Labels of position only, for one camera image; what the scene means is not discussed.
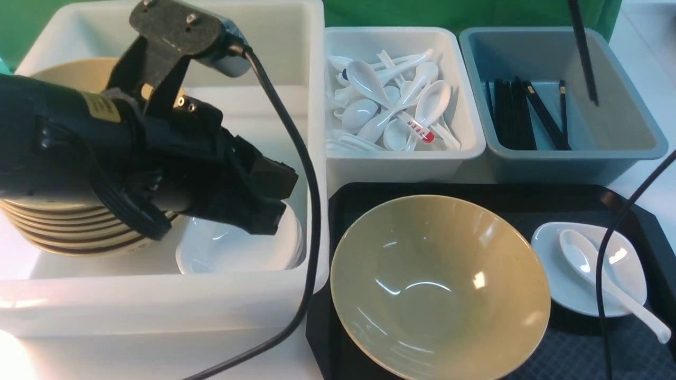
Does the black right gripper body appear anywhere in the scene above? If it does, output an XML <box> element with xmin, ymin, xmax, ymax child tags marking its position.
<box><xmin>135</xmin><ymin>103</ymin><xmax>299</xmax><ymax>235</ymax></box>

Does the yellow noodle bowl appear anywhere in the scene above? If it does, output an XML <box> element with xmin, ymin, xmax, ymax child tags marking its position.
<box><xmin>329</xmin><ymin>195</ymin><xmax>551</xmax><ymax>379</ymax></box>

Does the white ceramic soup spoon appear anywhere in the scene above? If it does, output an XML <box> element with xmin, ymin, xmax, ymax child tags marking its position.
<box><xmin>559</xmin><ymin>230</ymin><xmax>671</xmax><ymax>344</ymax></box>

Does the black chopstick gold band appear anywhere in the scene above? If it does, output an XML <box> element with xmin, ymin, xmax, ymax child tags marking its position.
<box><xmin>566</xmin><ymin>0</ymin><xmax>599</xmax><ymax>107</ymax></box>

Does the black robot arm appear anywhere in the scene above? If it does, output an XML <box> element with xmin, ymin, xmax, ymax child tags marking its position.
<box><xmin>2</xmin><ymin>75</ymin><xmax>298</xmax><ymax>241</ymax></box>

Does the white square dishes stack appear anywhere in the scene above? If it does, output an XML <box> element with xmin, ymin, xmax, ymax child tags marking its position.
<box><xmin>175</xmin><ymin>205</ymin><xmax>304</xmax><ymax>274</ymax></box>

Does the stack of yellow bowls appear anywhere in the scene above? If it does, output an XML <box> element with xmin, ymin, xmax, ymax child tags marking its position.
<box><xmin>2</xmin><ymin>199</ymin><xmax>154</xmax><ymax>257</ymax></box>

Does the large white plastic bin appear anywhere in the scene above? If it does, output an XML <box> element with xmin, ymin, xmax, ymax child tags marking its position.
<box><xmin>1</xmin><ymin>1</ymin><xmax>328</xmax><ymax>338</ymax></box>

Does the white soup spoon left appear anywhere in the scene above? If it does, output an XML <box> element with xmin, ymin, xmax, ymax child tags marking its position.
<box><xmin>340</xmin><ymin>99</ymin><xmax>379</xmax><ymax>131</ymax></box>

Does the white soup spoon upper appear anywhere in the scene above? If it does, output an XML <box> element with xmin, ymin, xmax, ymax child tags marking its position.
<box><xmin>345</xmin><ymin>60</ymin><xmax>393</xmax><ymax>110</ymax></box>

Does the small white plastic bin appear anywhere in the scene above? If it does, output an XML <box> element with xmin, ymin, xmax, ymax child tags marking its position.
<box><xmin>325</xmin><ymin>27</ymin><xmax>486</xmax><ymax>195</ymax></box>

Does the white spoon red label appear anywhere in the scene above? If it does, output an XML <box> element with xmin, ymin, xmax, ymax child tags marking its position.
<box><xmin>395</xmin><ymin>111</ymin><xmax>436</xmax><ymax>144</ymax></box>

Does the white soup spoon right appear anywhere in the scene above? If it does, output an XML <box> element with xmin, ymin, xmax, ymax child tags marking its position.
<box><xmin>404</xmin><ymin>80</ymin><xmax>452</xmax><ymax>151</ymax></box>

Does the black chopsticks bundle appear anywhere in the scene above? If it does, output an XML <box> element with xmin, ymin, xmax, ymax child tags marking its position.
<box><xmin>484</xmin><ymin>77</ymin><xmax>537</xmax><ymax>151</ymax></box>

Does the black chopstick diagonal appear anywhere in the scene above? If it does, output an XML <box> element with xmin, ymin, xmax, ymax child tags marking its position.
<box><xmin>521</xmin><ymin>80</ymin><xmax>571</xmax><ymax>151</ymax></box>

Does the black chopstick far right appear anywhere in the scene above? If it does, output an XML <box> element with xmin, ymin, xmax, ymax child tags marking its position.
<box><xmin>559</xmin><ymin>80</ymin><xmax>568</xmax><ymax>142</ymax></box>

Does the white square saucer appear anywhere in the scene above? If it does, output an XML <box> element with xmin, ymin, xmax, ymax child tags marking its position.
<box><xmin>531</xmin><ymin>222</ymin><xmax>647</xmax><ymax>317</ymax></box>

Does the grey-blue plastic bin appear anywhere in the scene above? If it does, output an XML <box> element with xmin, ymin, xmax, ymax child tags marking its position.
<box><xmin>459</xmin><ymin>27</ymin><xmax>668</xmax><ymax>185</ymax></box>

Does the black cable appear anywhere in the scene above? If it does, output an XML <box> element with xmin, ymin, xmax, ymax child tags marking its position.
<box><xmin>182</xmin><ymin>43</ymin><xmax>322</xmax><ymax>380</ymax></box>
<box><xmin>596</xmin><ymin>150</ymin><xmax>676</xmax><ymax>380</ymax></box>

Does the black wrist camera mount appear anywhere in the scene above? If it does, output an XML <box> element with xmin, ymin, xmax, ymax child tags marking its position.
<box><xmin>105</xmin><ymin>1</ymin><xmax>251</xmax><ymax>118</ymax></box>

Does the black cable right side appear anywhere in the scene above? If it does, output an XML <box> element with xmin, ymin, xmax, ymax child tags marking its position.
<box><xmin>596</xmin><ymin>150</ymin><xmax>676</xmax><ymax>380</ymax></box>

